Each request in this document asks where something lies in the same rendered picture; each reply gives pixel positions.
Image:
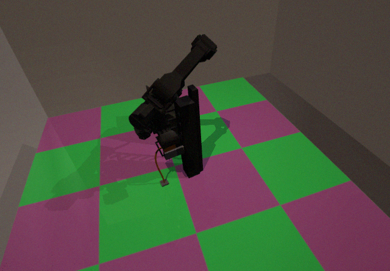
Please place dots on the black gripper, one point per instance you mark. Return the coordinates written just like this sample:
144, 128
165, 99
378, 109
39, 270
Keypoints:
166, 137

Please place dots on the orange power cord with plug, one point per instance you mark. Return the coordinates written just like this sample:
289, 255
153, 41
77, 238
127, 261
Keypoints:
166, 150

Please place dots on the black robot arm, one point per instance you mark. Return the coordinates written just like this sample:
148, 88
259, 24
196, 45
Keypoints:
168, 87

